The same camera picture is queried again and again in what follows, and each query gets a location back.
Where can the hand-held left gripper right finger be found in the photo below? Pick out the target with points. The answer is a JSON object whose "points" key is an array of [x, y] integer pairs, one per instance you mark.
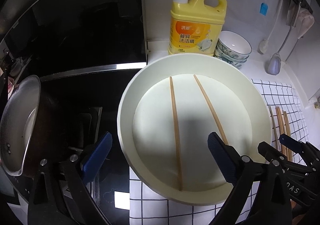
{"points": [[222, 157]]}

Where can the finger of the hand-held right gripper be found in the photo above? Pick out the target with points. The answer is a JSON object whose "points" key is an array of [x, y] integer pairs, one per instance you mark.
{"points": [[287, 140], [265, 149]]}

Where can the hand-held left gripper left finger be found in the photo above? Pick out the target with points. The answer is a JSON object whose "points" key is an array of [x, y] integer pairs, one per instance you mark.
{"points": [[97, 154]]}

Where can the wooden chopstick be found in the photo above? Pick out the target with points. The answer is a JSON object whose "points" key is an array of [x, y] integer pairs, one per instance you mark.
{"points": [[279, 124], [175, 119], [273, 127], [282, 127], [207, 99], [288, 124]]}

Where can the large white basin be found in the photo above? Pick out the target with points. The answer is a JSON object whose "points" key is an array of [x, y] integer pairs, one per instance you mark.
{"points": [[200, 104]]}

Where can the black glass stove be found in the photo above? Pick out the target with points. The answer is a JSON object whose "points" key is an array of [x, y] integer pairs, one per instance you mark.
{"points": [[112, 177]]}

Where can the white black checkered cloth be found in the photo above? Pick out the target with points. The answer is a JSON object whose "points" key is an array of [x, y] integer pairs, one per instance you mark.
{"points": [[275, 89]]}

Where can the metal spatula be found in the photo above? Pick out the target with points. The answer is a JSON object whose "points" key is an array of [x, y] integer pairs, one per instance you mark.
{"points": [[273, 64]]}

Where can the blue patterned white bowl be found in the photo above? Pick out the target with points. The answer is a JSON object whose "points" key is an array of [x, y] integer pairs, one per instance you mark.
{"points": [[233, 44], [232, 65], [220, 55], [221, 60]]}

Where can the metal cooking pot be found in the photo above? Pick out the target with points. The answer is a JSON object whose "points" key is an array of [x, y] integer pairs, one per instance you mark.
{"points": [[20, 104]]}

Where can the white ladle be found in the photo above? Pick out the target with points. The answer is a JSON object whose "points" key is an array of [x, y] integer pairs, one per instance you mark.
{"points": [[273, 24]]}

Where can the white hanging cloth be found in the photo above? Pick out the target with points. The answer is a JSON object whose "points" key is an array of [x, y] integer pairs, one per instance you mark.
{"points": [[306, 22]]}

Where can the yellow dish soap pump bottle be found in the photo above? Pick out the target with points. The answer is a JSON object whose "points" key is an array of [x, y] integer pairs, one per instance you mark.
{"points": [[190, 27]]}

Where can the black range hood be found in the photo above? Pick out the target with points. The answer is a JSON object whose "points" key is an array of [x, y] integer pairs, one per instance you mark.
{"points": [[75, 14]]}

